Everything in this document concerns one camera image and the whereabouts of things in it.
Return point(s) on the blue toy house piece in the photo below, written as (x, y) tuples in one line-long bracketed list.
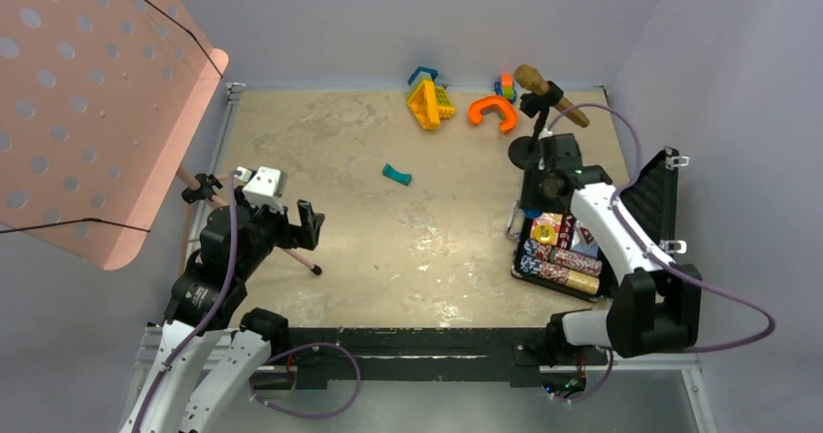
[(422, 73)]

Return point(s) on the black poker set case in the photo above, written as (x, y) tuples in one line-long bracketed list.
[(651, 202)]

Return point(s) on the chrome case handle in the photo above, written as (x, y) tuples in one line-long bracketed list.
[(514, 222)]

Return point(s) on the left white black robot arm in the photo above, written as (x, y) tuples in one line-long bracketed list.
[(234, 242)]

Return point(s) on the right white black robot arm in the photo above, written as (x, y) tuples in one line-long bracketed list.
[(656, 307)]

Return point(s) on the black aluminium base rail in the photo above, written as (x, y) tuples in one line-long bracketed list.
[(521, 357)]

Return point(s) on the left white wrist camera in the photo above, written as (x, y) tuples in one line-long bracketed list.
[(263, 187)]

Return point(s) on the red Texas Hold'em card box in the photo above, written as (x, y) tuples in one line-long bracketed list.
[(551, 218)]

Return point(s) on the yellow round dealer button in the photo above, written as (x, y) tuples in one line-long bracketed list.
[(545, 234)]

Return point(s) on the gold toy microphone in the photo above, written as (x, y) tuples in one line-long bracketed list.
[(529, 78)]

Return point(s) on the pink perforated music stand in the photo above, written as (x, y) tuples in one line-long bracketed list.
[(100, 100)]

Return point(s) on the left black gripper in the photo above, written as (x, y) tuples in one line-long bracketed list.
[(288, 230)]

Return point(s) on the colourful toy car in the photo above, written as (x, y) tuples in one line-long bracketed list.
[(504, 88)]

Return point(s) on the gold poker chip stack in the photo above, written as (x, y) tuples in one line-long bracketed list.
[(582, 282)]

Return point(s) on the blue white poker chip stack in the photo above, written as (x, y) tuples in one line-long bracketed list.
[(535, 258)]

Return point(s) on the red white poker chip stack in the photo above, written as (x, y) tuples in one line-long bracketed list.
[(562, 261)]

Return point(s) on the blue ace card box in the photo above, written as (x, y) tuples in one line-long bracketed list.
[(577, 247)]

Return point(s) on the triangular red black button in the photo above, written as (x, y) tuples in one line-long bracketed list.
[(584, 236)]

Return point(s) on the yellow toy basket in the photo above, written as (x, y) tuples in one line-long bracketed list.
[(430, 104)]

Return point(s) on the teal curved block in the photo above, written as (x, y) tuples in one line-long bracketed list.
[(395, 175)]

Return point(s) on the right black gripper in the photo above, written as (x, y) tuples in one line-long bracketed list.
[(529, 198)]

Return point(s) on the blue round dealer button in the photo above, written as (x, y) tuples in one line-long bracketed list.
[(532, 214)]

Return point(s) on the orange horseshoe toy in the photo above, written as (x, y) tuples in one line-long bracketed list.
[(494, 104)]

